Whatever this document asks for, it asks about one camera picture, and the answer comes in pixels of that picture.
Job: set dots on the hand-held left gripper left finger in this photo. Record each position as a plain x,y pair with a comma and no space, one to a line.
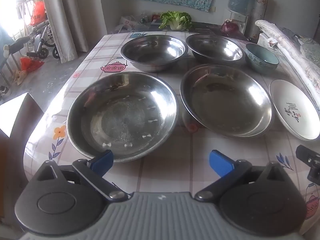
103,161

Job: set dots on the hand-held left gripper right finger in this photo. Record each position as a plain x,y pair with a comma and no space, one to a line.
220,163

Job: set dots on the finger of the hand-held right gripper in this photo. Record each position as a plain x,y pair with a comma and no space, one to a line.
306,153

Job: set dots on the large steel basin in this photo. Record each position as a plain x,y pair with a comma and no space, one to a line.
125,120

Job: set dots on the teal ceramic bowl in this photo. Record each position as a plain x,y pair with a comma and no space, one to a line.
260,55

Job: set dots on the steel bowl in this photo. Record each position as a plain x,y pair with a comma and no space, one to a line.
155,50
215,48

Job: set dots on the shallow steel plate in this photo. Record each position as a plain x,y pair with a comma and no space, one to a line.
257,133
225,105

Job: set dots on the white ceramic plate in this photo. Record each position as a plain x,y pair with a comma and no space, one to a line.
287,100

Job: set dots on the rolled white quilt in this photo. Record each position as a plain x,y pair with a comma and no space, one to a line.
295,55

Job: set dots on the green patterned cushion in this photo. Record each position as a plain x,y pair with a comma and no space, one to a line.
311,50

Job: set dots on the beige shoe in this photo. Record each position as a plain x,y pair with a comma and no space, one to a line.
20,77

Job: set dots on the white paper bag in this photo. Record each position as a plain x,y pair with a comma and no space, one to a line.
265,40

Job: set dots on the red plastic bag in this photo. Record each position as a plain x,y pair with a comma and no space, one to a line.
30,63

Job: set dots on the dark side table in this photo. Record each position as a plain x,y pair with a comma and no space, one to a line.
205,28

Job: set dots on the red onion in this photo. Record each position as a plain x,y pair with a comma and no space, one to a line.
230,27

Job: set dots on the wheelchair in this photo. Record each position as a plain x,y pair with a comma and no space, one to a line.
41,37

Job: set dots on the white plastic bag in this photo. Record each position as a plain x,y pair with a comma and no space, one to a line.
126,23

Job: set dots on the white water dispenser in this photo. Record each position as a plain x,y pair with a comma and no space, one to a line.
241,21

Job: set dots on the beige curtain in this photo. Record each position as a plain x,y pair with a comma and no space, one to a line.
62,17

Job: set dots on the napa cabbage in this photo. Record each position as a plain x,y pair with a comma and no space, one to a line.
175,20

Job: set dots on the patterned paper roll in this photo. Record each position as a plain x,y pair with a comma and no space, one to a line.
261,10

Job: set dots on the red snack packet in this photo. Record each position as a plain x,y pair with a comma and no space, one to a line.
156,17

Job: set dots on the orange plastic bag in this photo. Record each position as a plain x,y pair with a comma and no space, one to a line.
38,12

